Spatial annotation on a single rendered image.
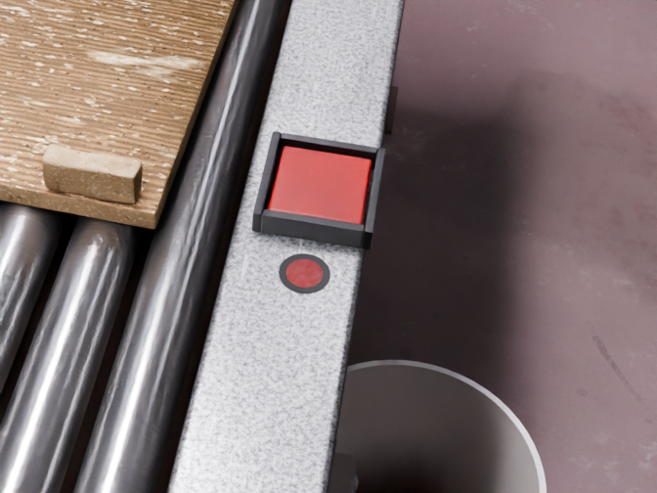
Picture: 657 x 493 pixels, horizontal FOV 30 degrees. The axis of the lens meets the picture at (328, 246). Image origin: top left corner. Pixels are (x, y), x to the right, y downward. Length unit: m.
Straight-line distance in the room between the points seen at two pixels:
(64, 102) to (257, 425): 0.27
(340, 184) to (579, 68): 1.64
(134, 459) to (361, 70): 0.35
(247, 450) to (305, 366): 0.07
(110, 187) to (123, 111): 0.08
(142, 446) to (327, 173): 0.22
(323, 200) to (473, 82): 1.55
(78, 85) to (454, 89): 1.51
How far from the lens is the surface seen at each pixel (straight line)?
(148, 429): 0.68
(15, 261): 0.76
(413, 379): 1.41
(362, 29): 0.93
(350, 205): 0.78
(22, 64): 0.86
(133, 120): 0.81
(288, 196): 0.78
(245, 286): 0.74
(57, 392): 0.70
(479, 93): 2.29
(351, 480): 0.77
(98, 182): 0.75
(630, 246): 2.10
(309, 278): 0.75
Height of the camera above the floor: 1.49
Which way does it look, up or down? 49 degrees down
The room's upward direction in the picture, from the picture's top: 7 degrees clockwise
